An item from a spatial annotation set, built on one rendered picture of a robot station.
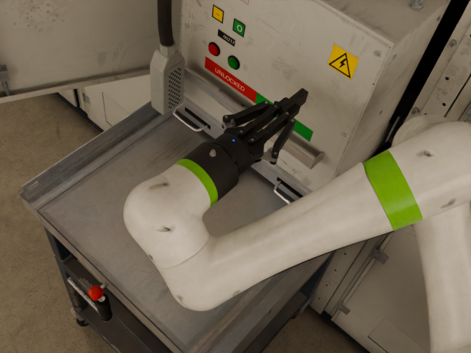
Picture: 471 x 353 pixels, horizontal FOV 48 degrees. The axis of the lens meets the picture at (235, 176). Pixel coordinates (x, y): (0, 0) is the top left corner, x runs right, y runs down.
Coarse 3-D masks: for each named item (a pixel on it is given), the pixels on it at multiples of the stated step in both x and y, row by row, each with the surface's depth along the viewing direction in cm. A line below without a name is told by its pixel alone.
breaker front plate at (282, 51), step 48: (192, 0) 115; (240, 0) 105; (288, 0) 97; (192, 48) 126; (240, 48) 114; (288, 48) 104; (384, 48) 89; (192, 96) 138; (240, 96) 124; (288, 96) 112; (336, 96) 103; (336, 144) 111
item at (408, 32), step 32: (320, 0) 92; (352, 0) 94; (384, 0) 95; (448, 0) 98; (384, 32) 89; (416, 32) 94; (384, 64) 91; (416, 64) 111; (384, 96) 106; (384, 128) 128; (352, 160) 121
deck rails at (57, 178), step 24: (120, 120) 134; (144, 120) 142; (96, 144) 132; (120, 144) 138; (48, 168) 123; (72, 168) 130; (96, 168) 132; (24, 192) 121; (48, 192) 127; (264, 288) 113; (240, 312) 108; (216, 336) 104
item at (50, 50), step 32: (0, 0) 123; (32, 0) 126; (64, 0) 129; (96, 0) 133; (128, 0) 136; (0, 32) 129; (32, 32) 133; (64, 32) 136; (96, 32) 140; (128, 32) 144; (0, 64) 134; (32, 64) 140; (64, 64) 144; (96, 64) 149; (128, 64) 153; (0, 96) 144; (32, 96) 145
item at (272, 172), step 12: (192, 108) 139; (192, 120) 142; (204, 120) 138; (216, 120) 136; (216, 132) 138; (264, 168) 132; (276, 168) 129; (276, 180) 131; (288, 180) 128; (288, 192) 131; (300, 192) 127
